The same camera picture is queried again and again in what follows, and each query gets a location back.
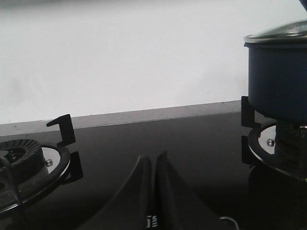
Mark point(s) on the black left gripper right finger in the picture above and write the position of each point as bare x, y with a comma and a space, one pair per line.
179, 206

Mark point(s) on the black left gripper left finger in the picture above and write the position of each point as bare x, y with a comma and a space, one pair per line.
127, 210

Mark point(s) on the glass pot lid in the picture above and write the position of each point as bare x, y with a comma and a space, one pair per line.
290, 33

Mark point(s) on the left black pot support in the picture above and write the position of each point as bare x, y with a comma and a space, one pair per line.
67, 134

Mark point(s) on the black pot support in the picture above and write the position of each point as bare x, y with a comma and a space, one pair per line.
67, 134
248, 114

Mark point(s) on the right black pot support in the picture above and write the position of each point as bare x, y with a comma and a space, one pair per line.
248, 114

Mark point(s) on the dark blue cooking pot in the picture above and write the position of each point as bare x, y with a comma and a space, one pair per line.
277, 81

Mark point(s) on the black glass gas stove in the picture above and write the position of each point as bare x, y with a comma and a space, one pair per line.
59, 177

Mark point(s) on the left gas burner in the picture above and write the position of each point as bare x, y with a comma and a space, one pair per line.
16, 153

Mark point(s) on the gas burner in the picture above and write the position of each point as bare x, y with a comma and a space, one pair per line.
282, 147
16, 153

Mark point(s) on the right gas burner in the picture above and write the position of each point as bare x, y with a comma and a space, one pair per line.
282, 147

